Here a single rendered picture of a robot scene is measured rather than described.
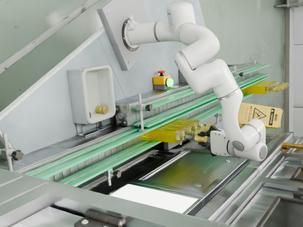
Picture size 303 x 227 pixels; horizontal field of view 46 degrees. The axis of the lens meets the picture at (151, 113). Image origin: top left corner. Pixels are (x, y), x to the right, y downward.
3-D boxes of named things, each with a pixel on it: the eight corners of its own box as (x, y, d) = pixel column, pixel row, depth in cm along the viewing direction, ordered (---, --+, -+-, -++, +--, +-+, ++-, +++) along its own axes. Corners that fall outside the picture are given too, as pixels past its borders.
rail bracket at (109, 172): (91, 183, 142) (117, 189, 135) (89, 167, 141) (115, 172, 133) (98, 179, 145) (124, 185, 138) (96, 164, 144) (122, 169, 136)
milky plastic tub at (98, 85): (73, 123, 149) (88, 125, 144) (66, 69, 144) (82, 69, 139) (102, 114, 163) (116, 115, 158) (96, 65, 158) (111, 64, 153)
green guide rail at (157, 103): (132, 110, 160) (147, 111, 155) (132, 107, 160) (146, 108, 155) (259, 65, 299) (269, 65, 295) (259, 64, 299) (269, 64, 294)
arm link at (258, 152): (252, 131, 124) (267, 117, 129) (227, 127, 132) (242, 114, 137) (260, 166, 130) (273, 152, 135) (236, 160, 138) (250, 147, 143)
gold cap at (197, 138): (194, 143, 153) (204, 144, 150) (194, 135, 152) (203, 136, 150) (198, 140, 156) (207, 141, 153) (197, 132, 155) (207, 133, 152)
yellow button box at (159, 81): (153, 89, 196) (164, 89, 192) (152, 75, 194) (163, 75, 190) (160, 87, 201) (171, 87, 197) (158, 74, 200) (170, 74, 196)
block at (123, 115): (115, 125, 161) (127, 127, 158) (112, 105, 159) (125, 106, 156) (120, 124, 164) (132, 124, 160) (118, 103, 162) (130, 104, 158)
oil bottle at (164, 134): (141, 139, 168) (181, 144, 156) (140, 128, 167) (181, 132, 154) (148, 136, 172) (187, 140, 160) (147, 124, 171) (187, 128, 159)
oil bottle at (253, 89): (240, 93, 267) (278, 94, 251) (239, 86, 265) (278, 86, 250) (242, 92, 271) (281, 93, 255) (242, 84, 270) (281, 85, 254)
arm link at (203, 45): (169, 34, 140) (176, 40, 127) (200, 15, 139) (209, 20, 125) (185, 64, 145) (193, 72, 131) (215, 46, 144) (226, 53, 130)
